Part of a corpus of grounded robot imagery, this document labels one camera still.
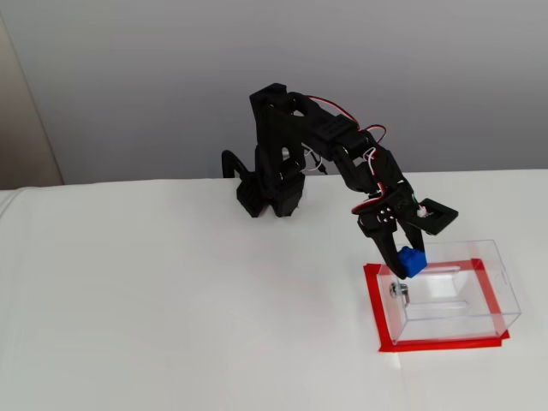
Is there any red tape frame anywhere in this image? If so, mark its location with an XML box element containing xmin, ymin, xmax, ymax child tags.
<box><xmin>363</xmin><ymin>258</ymin><xmax>511</xmax><ymax>354</ymax></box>

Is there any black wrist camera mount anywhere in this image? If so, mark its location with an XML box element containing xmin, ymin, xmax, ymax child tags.
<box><xmin>408</xmin><ymin>196</ymin><xmax>461</xmax><ymax>236</ymax></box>

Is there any black camera cable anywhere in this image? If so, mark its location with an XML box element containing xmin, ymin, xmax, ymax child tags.
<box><xmin>301</xmin><ymin>147</ymin><xmax>330</xmax><ymax>176</ymax></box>

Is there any red white black servo cable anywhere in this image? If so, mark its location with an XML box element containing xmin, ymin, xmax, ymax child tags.
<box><xmin>307</xmin><ymin>96</ymin><xmax>389</xmax><ymax>142</ymax></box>
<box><xmin>349</xmin><ymin>147</ymin><xmax>389</xmax><ymax>215</ymax></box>

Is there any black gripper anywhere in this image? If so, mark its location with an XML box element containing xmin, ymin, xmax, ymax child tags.
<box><xmin>358</xmin><ymin>182</ymin><xmax>426</xmax><ymax>278</ymax></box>

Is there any black table clamp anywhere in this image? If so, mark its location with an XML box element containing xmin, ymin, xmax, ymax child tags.
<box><xmin>221</xmin><ymin>149</ymin><xmax>253</xmax><ymax>181</ymax></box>

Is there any silver cam lock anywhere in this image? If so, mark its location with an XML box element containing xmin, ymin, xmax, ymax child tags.
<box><xmin>388</xmin><ymin>282</ymin><xmax>412</xmax><ymax>309</ymax></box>

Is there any blue lego brick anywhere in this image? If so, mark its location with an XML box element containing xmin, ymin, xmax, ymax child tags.
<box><xmin>396</xmin><ymin>245</ymin><xmax>429</xmax><ymax>280</ymax></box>

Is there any transparent plastic box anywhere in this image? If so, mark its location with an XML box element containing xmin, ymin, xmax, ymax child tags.
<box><xmin>376</xmin><ymin>239</ymin><xmax>523</xmax><ymax>346</ymax></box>

